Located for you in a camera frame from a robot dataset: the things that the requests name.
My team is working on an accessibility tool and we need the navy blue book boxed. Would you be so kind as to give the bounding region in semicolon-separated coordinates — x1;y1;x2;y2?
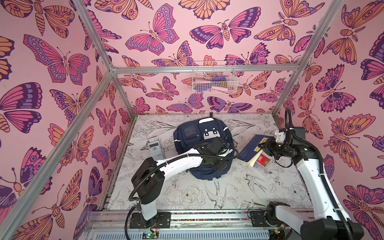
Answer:
238;135;270;167

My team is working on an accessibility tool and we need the navy blue backpack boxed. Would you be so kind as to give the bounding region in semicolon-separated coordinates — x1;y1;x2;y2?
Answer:
174;117;235;181

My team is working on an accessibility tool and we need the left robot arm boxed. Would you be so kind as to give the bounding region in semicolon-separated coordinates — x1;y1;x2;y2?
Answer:
129;139;239;228

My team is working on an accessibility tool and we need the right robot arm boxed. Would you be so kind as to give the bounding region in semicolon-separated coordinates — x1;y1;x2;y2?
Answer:
258;109;364;240

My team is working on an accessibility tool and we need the red notebook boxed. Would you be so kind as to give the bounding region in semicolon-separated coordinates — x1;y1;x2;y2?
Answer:
256;153;271;168

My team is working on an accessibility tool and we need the clear plastic pencil case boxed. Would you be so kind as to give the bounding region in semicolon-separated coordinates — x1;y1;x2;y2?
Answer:
254;165;271;178

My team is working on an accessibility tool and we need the grey scientific calculator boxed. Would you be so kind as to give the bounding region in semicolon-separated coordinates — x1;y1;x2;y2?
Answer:
148;141;165;161

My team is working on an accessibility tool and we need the green circuit board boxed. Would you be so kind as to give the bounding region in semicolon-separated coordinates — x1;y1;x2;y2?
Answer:
142;231;159;240

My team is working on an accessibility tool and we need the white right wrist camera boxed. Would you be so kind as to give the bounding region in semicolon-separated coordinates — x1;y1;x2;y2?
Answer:
275;129;286;143

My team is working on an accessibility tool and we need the white wire basket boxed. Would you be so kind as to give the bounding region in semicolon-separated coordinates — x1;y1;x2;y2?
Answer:
191;62;239;95

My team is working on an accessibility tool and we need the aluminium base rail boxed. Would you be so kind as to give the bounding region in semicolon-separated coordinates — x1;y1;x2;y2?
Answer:
80;209;301;240

